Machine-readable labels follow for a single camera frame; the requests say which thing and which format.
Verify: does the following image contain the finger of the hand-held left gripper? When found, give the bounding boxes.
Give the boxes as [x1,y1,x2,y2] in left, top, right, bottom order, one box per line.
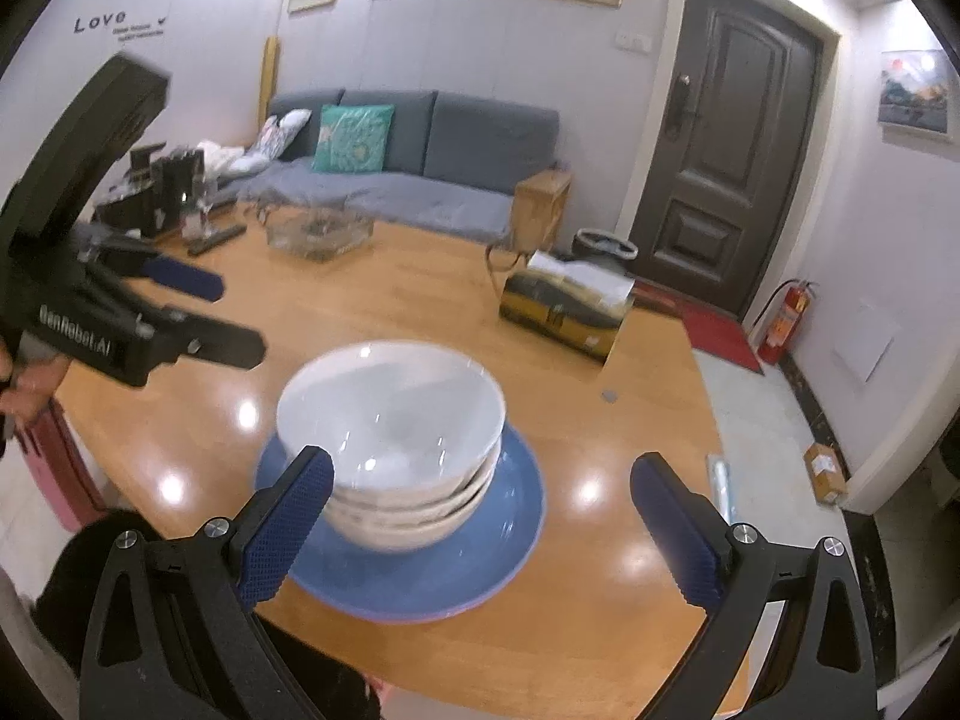
[142,306,267,370]
[82,240,226,302]

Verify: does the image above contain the person's left hand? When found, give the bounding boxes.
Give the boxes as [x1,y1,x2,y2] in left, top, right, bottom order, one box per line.
[0,343,70,421]

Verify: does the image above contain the white patterned cushion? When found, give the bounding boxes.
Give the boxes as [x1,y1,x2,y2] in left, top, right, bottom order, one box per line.
[255,109,312,162]

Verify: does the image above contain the framed mountain picture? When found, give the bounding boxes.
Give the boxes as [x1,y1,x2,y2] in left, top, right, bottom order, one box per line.
[877,50,957,137]

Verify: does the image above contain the red door mat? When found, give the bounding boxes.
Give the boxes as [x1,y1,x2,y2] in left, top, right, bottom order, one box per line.
[634,281,764,374]

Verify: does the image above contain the white wall paper sheet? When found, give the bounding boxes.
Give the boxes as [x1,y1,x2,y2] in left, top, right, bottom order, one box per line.
[836,300,901,383]

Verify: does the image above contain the black remote control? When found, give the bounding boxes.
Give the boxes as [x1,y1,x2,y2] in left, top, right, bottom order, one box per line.
[187,223,247,256]

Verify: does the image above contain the glass ashtray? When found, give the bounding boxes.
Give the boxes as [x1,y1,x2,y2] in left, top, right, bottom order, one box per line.
[264,206,374,262]

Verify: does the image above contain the cream bowl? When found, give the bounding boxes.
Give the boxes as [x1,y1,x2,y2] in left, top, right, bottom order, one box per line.
[322,480,496,556]

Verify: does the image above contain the small cardboard box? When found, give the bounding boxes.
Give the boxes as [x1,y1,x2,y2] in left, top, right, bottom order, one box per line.
[804,442,848,505]

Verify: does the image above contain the large white bowl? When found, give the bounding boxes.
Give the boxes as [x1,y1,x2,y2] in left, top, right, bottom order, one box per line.
[276,341,507,500]

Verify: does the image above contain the teal patterned cushion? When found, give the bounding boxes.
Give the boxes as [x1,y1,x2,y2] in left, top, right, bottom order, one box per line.
[311,103,395,173]

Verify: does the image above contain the black box set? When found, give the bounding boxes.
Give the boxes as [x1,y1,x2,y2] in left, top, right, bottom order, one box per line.
[94,142,207,239]

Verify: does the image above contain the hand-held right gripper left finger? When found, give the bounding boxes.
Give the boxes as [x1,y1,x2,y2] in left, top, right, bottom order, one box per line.
[79,445,336,720]

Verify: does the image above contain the blue plate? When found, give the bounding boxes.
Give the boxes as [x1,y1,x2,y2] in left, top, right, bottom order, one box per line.
[255,420,546,622]

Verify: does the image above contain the dark trash bin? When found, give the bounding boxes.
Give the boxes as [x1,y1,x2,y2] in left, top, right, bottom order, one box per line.
[572,227,638,263]

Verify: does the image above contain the black and gold tissue box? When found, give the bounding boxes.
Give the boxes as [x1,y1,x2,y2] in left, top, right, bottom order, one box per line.
[499,251,637,367]

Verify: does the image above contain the red fire extinguisher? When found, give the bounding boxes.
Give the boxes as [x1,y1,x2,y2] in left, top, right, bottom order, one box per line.
[757,279,817,367]

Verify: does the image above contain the wooden pole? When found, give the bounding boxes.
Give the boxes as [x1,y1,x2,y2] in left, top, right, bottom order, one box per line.
[259,36,281,121]

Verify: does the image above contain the packaged toothbrush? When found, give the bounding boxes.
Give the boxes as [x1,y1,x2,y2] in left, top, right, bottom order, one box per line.
[706,454,740,526]

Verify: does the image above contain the white fluffy garment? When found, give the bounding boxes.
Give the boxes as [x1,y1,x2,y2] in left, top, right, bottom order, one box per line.
[0,562,83,720]

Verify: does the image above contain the white cloth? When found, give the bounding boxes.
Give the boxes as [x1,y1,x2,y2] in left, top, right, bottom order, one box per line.
[196,139,263,177]

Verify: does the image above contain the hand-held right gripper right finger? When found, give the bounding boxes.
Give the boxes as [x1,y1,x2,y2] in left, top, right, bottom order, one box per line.
[628,452,878,720]

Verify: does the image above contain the pink stool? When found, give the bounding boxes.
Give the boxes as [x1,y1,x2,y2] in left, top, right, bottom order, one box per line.
[15,397,110,533]

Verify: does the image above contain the black wall lettering decal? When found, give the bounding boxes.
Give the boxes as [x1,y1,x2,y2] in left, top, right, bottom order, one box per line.
[73,10,170,38]

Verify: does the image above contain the dark brown door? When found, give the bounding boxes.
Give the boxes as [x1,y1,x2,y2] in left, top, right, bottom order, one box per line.
[628,0,822,320]

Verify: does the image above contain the brown eyeglasses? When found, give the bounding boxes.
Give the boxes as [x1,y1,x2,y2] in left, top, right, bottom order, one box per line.
[484,240,530,301]

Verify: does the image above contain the grey sofa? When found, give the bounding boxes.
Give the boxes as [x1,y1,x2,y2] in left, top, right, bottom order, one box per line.
[217,88,562,241]

